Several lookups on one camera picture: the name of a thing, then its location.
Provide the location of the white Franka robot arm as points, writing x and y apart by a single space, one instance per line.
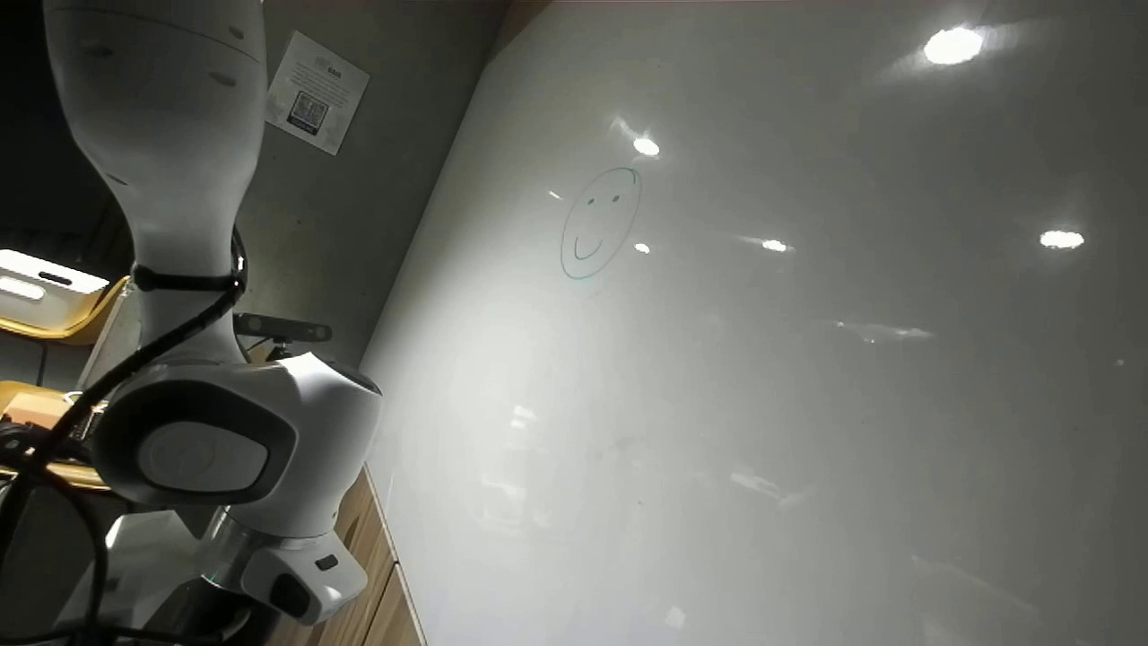
157 120

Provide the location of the yellow chair with white device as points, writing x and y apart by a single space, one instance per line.
57 324

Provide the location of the white paper with QR code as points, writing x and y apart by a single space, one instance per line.
318 95

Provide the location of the flat white device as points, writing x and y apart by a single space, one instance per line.
47 273

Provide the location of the black stereo camera bar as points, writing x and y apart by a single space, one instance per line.
291 328

